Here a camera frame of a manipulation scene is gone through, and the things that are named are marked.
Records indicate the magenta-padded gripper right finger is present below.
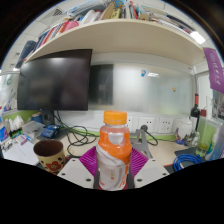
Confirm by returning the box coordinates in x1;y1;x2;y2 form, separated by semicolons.
126;145;170;190

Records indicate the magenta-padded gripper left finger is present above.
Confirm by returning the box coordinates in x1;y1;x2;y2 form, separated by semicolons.
57;145;100;190

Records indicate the orange-capped drink bottle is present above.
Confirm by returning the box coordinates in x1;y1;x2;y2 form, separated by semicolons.
95;110;133;192

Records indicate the black desk mat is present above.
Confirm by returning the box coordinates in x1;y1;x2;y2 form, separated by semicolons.
33;155;74;175

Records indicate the grey metal laptop stand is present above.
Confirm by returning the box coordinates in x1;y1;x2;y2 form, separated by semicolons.
129;128;154;159

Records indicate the patterned brown mug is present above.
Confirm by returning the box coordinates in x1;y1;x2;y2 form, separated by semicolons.
33;139;67;175

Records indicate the dark blue mouse pad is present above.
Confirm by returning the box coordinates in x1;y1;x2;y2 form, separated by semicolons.
174;146;206;168

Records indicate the blue electronic device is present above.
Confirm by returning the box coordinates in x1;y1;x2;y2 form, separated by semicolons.
40;124;62;139

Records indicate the white jar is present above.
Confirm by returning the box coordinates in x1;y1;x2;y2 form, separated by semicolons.
175;117;194;140

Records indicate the clear plastic box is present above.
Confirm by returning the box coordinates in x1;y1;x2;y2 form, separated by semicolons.
21;120;44;141

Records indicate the green translucent cup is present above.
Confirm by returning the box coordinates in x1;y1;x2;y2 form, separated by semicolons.
196;118;218;158

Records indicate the dark wine bottle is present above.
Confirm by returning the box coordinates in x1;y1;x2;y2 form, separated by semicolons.
189;93;202;129

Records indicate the white tissue pack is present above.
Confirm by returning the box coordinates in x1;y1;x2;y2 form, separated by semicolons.
4;114;25;134

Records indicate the black computer monitor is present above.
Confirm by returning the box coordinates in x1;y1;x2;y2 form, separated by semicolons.
17;48;93;127

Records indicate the purple hanging pennant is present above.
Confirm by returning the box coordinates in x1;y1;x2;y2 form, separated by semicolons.
203;47;224;95

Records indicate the wooden shelf with books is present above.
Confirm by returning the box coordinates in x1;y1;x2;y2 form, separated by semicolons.
14;0;209;66

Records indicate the blue coiled cable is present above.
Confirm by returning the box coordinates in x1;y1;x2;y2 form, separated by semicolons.
173;153;204;173

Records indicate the black cable tangle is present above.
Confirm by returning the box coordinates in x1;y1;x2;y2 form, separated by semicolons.
54;111;99;158

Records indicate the white wall outlet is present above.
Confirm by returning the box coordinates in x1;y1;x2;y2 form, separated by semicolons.
138;116;156;133
126;114;134;131
158;117;174;134

